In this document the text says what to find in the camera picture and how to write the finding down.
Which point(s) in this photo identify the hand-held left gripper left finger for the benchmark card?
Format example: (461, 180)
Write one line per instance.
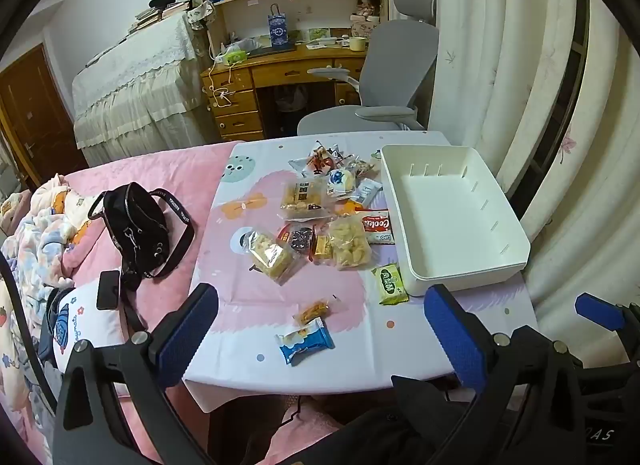
(190, 330)

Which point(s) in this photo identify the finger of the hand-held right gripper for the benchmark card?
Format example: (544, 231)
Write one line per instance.
(597, 310)

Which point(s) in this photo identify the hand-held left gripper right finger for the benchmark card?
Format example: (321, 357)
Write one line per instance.
(455, 340)

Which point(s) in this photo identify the green snack packet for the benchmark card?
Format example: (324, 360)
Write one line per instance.
(390, 285)

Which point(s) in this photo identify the clear bag of yellow cakes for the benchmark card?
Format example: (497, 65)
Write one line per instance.
(270, 252)

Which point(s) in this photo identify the blue snack packet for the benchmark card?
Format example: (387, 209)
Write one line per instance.
(306, 342)

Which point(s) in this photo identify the small red snack packet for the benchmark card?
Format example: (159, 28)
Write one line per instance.
(284, 234)

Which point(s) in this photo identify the white plastic storage box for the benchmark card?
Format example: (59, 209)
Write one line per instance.
(440, 205)

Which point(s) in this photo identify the red cookie packet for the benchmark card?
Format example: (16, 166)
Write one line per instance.
(376, 225)

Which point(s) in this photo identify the dark brown snack packet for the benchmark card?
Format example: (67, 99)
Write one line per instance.
(301, 238)

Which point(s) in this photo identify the yellow boxed snack packet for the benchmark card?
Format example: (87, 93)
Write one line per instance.
(321, 247)

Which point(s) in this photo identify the clear packet of yellow crisps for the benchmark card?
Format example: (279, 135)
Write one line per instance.
(302, 197)

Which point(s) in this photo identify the round blueberry cake packet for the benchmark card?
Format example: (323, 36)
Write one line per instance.
(340, 180)

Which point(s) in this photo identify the red white cake packet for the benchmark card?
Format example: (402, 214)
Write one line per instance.
(325, 152)
(302, 166)

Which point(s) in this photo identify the black shoulder bag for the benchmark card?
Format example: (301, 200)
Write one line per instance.
(135, 225)

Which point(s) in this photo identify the printed cartoon tablecloth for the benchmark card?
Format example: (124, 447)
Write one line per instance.
(250, 295)

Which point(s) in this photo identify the black phone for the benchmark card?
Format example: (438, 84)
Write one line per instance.
(107, 290)

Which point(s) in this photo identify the white printed cushion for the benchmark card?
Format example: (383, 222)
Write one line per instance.
(75, 315)

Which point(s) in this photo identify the dark clothing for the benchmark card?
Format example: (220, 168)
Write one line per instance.
(395, 440)

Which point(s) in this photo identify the small orange snack packet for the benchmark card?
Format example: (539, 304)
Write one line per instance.
(312, 311)

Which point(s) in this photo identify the clear bag of puffs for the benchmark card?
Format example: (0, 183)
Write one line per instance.
(350, 245)

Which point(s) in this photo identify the pink bed sheet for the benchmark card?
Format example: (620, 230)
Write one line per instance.
(165, 165)

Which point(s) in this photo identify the white sachet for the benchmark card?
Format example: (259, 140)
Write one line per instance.
(369, 190)

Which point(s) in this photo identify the printed blanket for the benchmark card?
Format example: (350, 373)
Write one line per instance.
(50, 225)

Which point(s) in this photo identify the clear biscuit packet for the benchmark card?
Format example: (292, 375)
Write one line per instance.
(360, 164)

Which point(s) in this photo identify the lace cloth covered piano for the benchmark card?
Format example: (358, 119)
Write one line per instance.
(130, 85)

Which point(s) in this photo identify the dark bag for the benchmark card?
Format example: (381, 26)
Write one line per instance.
(290, 97)

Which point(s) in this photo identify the wooden door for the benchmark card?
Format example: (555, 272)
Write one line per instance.
(30, 110)

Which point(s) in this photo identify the green tissue pack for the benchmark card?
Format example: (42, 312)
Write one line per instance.
(234, 57)

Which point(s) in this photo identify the white floral curtain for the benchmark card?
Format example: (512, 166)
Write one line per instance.
(500, 45)

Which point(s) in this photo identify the white plastic bag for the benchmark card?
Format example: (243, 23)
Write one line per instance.
(245, 45)

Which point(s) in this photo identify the grey office chair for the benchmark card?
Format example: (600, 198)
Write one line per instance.
(395, 55)

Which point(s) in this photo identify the blue gift bag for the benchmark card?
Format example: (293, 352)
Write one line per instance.
(278, 32)

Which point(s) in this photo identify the yellow mug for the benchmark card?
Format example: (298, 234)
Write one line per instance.
(356, 44)

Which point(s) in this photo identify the floral tote bag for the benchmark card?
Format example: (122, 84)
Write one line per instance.
(202, 12)

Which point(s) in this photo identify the stack of books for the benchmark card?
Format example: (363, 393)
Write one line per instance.
(160, 12)

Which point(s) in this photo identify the doll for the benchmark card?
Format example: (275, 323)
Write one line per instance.
(367, 2)

